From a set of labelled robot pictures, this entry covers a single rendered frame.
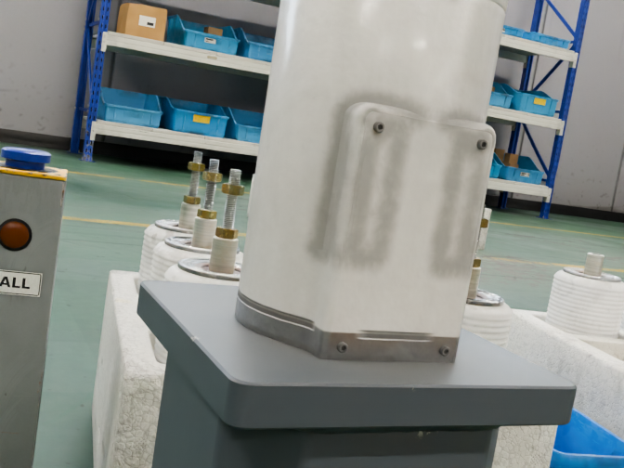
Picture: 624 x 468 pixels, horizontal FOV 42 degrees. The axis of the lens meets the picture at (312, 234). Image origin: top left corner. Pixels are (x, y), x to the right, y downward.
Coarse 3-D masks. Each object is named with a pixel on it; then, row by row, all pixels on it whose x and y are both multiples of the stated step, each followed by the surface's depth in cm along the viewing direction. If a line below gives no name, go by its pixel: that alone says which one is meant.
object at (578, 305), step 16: (560, 272) 109; (560, 288) 107; (576, 288) 106; (592, 288) 105; (608, 288) 105; (560, 304) 107; (576, 304) 106; (592, 304) 105; (608, 304) 105; (560, 320) 107; (576, 320) 106; (592, 320) 105; (608, 320) 105; (608, 336) 106
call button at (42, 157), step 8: (8, 152) 67; (16, 152) 67; (24, 152) 67; (32, 152) 67; (40, 152) 68; (48, 152) 69; (8, 160) 67; (16, 160) 67; (24, 160) 67; (32, 160) 67; (40, 160) 68; (48, 160) 69; (24, 168) 67; (32, 168) 68; (40, 168) 68
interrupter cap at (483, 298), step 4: (476, 292) 79; (480, 292) 79; (484, 292) 79; (488, 292) 79; (476, 296) 78; (480, 296) 78; (484, 296) 78; (488, 296) 78; (492, 296) 78; (496, 296) 78; (468, 300) 74; (472, 300) 74; (476, 300) 74; (480, 300) 75; (484, 300) 75; (488, 300) 75; (492, 300) 76; (496, 300) 76; (500, 300) 76; (468, 304) 74; (472, 304) 74; (476, 304) 74; (480, 304) 74; (484, 304) 74; (488, 304) 74; (492, 304) 74; (496, 304) 74; (500, 304) 75
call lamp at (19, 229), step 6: (12, 222) 66; (18, 222) 66; (6, 228) 66; (12, 228) 66; (18, 228) 66; (24, 228) 66; (0, 234) 66; (6, 234) 66; (12, 234) 66; (18, 234) 66; (24, 234) 66; (6, 240) 66; (12, 240) 66; (18, 240) 66; (24, 240) 66; (12, 246) 66; (18, 246) 66
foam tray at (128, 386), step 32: (128, 288) 90; (128, 320) 77; (128, 352) 67; (96, 384) 97; (128, 384) 62; (160, 384) 63; (96, 416) 90; (128, 416) 62; (96, 448) 84; (128, 448) 63; (512, 448) 72; (544, 448) 73
